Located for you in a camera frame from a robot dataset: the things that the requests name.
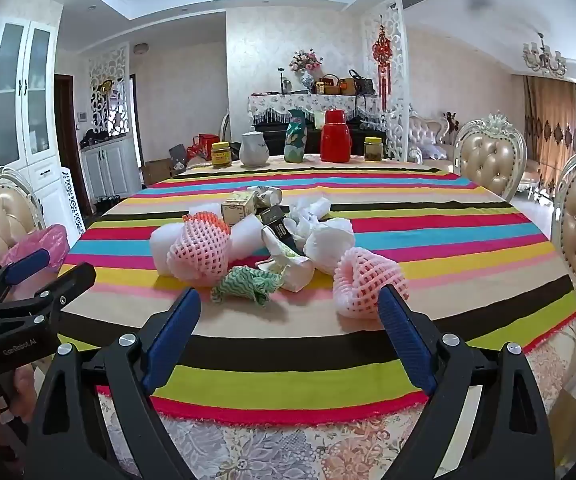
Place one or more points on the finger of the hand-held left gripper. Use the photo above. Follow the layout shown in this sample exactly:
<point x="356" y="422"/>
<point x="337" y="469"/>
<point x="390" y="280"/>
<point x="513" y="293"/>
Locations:
<point x="28" y="263"/>
<point x="70" y="280"/>

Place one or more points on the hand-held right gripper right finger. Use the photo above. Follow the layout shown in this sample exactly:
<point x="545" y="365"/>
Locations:
<point x="407" y="340"/>

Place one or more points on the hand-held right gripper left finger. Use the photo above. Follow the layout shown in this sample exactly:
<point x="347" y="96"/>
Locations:
<point x="175" y="340"/>

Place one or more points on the pink plastic bag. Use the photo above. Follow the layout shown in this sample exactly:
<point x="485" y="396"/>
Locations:
<point x="53" y="240"/>

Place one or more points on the pink foam fruit net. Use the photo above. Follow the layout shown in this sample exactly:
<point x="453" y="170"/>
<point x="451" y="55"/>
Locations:
<point x="198" y="255"/>
<point x="362" y="280"/>

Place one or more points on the green white cloth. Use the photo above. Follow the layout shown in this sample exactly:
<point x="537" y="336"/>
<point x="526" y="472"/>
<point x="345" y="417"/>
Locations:
<point x="248" y="286"/>

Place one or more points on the white plastic bag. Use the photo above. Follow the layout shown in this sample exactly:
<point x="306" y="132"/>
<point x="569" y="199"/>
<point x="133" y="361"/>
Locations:
<point x="328" y="248"/>
<point x="298" y="232"/>
<point x="314" y="206"/>

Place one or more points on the white foam sheet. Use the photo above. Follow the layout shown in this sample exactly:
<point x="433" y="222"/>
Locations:
<point x="249" y="240"/>

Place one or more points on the white carton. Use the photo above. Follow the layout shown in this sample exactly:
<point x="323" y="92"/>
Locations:
<point x="293" y="271"/>

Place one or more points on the beige cardboard box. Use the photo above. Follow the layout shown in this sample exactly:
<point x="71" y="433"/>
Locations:
<point x="235" y="210"/>

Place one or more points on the black cardboard box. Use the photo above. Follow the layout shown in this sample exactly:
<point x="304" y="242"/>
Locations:
<point x="278" y="222"/>

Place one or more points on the white paper cup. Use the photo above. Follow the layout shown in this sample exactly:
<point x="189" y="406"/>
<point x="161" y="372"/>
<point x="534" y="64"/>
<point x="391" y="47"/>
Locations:
<point x="268" y="195"/>

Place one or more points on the person's left hand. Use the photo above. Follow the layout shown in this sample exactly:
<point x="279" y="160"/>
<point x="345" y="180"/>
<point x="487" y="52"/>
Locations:
<point x="24" y="392"/>

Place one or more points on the white patterned floor unit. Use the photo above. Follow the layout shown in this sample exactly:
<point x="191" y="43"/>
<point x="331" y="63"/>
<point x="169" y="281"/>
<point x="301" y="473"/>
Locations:
<point x="74" y="200"/>

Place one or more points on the striped tablecloth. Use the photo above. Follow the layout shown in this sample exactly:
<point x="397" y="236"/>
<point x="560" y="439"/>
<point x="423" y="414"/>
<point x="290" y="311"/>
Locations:
<point x="288" y="360"/>

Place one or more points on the white low cabinet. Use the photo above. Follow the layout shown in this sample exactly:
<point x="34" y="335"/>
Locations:
<point x="110" y="165"/>

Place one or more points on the dark wooden door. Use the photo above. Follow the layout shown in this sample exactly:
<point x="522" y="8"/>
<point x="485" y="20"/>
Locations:
<point x="65" y="135"/>

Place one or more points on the floral tablecloth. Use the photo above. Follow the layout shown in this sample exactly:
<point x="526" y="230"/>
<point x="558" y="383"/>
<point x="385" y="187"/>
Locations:
<point x="278" y="452"/>

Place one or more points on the grey bag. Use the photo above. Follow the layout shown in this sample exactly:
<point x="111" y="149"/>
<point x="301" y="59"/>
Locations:
<point x="178" y="154"/>

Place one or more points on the white glass door cabinet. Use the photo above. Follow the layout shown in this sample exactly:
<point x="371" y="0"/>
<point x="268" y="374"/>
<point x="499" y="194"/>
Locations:
<point x="13" y="85"/>

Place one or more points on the yellow lid jar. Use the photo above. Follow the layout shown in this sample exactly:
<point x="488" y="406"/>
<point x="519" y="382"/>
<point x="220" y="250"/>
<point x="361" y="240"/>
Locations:
<point x="221" y="157"/>
<point x="373" y="151"/>

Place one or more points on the red gift bag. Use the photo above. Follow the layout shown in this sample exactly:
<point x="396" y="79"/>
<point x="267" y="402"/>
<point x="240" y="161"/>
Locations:
<point x="207" y="142"/>

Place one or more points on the white ceramic jug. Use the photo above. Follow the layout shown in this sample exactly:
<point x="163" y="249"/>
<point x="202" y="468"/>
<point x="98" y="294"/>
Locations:
<point x="254" y="152"/>

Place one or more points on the white tufted sofa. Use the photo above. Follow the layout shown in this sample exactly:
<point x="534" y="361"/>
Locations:
<point x="430" y="132"/>

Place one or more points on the red thermos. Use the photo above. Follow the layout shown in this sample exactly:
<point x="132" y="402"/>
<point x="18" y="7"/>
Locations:
<point x="336" y="140"/>

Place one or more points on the white wooden chair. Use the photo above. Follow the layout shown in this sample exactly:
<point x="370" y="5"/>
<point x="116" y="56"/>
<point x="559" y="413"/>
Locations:
<point x="225" y="127"/>

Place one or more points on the white openwork screen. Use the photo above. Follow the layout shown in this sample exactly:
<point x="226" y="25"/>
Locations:
<point x="397" y="60"/>
<point x="118" y="60"/>

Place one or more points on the dark sideboard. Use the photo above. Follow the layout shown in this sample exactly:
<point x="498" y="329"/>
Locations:
<point x="270" y="132"/>

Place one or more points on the green patterned bag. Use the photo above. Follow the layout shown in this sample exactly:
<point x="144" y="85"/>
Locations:
<point x="295" y="140"/>

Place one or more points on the pale green box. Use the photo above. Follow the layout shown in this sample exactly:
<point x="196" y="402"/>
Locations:
<point x="319" y="119"/>

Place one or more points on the floral lace cloth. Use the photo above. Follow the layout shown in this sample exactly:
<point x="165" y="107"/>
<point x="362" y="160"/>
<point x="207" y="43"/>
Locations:
<point x="273" y="105"/>

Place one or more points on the brown curtain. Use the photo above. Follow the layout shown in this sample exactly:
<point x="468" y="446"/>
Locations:
<point x="550" y="125"/>

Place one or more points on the black handbag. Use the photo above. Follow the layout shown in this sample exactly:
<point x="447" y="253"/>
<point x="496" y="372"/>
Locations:
<point x="362" y="85"/>

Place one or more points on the brown basket bag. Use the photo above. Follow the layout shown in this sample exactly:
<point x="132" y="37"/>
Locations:
<point x="332" y="86"/>

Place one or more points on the small metal stand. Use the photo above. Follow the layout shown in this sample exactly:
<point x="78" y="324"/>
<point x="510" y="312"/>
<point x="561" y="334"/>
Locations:
<point x="282" y="82"/>

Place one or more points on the red knot decoration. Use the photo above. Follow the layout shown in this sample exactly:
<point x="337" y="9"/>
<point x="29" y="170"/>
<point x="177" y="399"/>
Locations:
<point x="381" y="50"/>

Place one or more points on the pink flowers in vase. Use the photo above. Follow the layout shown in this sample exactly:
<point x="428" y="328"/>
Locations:
<point x="307" y="60"/>

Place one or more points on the chandelier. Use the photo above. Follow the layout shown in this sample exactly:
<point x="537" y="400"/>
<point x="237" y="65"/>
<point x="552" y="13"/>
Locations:
<point x="542" y="57"/>

